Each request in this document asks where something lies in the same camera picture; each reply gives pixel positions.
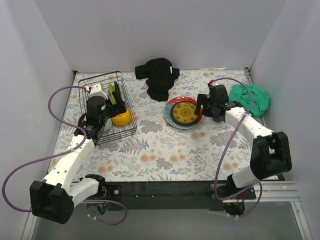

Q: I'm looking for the black base frame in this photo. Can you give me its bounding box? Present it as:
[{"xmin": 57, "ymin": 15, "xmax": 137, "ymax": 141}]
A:
[{"xmin": 32, "ymin": 181, "xmax": 301, "ymax": 216}]

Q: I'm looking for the black plate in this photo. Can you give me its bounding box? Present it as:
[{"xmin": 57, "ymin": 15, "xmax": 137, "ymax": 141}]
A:
[{"xmin": 114, "ymin": 81, "xmax": 122, "ymax": 103}]

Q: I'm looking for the green cloth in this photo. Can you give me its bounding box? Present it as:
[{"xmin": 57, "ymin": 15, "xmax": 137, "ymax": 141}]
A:
[{"xmin": 229, "ymin": 84, "xmax": 270, "ymax": 119}]

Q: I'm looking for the black wire dish rack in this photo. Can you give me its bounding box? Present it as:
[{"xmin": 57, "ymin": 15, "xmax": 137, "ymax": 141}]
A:
[{"xmin": 78, "ymin": 71, "xmax": 137, "ymax": 145}]

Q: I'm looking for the yellow bowl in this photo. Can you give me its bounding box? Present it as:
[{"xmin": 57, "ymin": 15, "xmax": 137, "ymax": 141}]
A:
[{"xmin": 111, "ymin": 108, "xmax": 132, "ymax": 127}]

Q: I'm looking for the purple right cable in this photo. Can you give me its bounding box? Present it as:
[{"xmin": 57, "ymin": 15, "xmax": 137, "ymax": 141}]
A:
[{"xmin": 208, "ymin": 77, "xmax": 263, "ymax": 218}]

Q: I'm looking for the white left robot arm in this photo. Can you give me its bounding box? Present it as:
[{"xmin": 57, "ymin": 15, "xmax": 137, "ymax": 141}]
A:
[{"xmin": 29, "ymin": 91, "xmax": 127, "ymax": 224}]

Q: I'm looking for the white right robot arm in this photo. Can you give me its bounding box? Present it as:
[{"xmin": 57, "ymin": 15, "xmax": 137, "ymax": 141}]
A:
[{"xmin": 194, "ymin": 83, "xmax": 292, "ymax": 201}]

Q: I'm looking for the orange yellow plate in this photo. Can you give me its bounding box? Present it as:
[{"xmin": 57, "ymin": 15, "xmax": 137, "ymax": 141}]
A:
[{"xmin": 170, "ymin": 100, "xmax": 200, "ymax": 126}]

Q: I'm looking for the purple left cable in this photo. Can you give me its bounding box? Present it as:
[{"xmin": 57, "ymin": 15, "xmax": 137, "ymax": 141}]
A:
[{"xmin": 1, "ymin": 85, "xmax": 128, "ymax": 226}]

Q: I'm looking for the large white plate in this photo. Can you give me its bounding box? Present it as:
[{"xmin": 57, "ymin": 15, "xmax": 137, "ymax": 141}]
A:
[{"xmin": 164, "ymin": 96, "xmax": 203, "ymax": 130}]

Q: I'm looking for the black cloth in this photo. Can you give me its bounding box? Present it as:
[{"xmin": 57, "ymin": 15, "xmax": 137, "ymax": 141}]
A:
[{"xmin": 134, "ymin": 58, "xmax": 180, "ymax": 102}]

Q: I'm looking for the lime green plate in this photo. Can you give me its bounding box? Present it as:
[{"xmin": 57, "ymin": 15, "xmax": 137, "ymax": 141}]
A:
[{"xmin": 108, "ymin": 83, "xmax": 117, "ymax": 105}]

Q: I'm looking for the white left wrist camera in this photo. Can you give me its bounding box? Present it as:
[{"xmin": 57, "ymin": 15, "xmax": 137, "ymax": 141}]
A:
[{"xmin": 84, "ymin": 83, "xmax": 108, "ymax": 100}]

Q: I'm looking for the purple cable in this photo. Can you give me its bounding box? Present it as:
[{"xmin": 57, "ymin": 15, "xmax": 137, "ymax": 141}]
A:
[
  {"xmin": 1, "ymin": 85, "xmax": 128, "ymax": 226},
  {"xmin": 208, "ymin": 77, "xmax": 263, "ymax": 218}
]

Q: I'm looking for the dark blue mug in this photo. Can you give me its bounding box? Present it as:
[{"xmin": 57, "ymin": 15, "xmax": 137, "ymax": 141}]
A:
[{"xmin": 213, "ymin": 117, "xmax": 222, "ymax": 123}]

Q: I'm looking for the white green patterned bowl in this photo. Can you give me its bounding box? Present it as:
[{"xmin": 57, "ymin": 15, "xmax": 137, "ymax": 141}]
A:
[{"xmin": 104, "ymin": 118, "xmax": 113, "ymax": 132}]

